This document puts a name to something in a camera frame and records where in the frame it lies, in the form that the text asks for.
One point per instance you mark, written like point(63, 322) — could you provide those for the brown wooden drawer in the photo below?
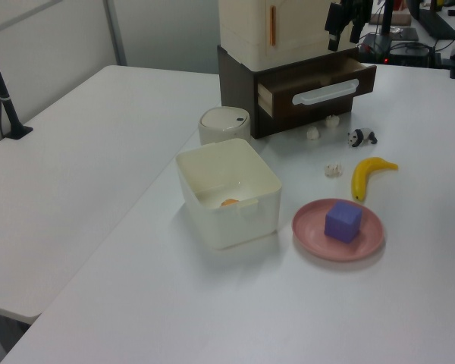
point(284, 110)

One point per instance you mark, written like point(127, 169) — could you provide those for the toasted bread toy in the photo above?
point(229, 203)

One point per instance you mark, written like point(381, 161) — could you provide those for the small white trash can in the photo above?
point(221, 121)

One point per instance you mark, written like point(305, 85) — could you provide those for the dark brown drawer cabinet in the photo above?
point(235, 83)

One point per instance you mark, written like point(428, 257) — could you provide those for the cream toy fridge cabinet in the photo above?
point(242, 30)

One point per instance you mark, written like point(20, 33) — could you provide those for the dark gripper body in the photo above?
point(345, 13)

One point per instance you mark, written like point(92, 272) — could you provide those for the black and white panda toy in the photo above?
point(364, 136)

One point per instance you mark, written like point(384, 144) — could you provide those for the small white garlic toy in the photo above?
point(333, 169)
point(331, 121)
point(313, 134)

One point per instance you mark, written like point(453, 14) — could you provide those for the black electronics box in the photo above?
point(409, 57)

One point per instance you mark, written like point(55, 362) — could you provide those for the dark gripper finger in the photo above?
point(355, 33)
point(334, 41)

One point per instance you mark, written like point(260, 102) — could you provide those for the black camera pole with base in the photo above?
point(5, 102)

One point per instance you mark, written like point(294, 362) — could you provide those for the black stand post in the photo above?
point(386, 19)

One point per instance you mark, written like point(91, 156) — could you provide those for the yellow toy banana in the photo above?
point(360, 178)

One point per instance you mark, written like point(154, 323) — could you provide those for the pink plate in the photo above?
point(311, 231)

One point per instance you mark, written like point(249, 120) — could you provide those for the white plastic storage box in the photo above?
point(231, 227)

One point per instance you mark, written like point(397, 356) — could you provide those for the purple cube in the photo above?
point(343, 221)

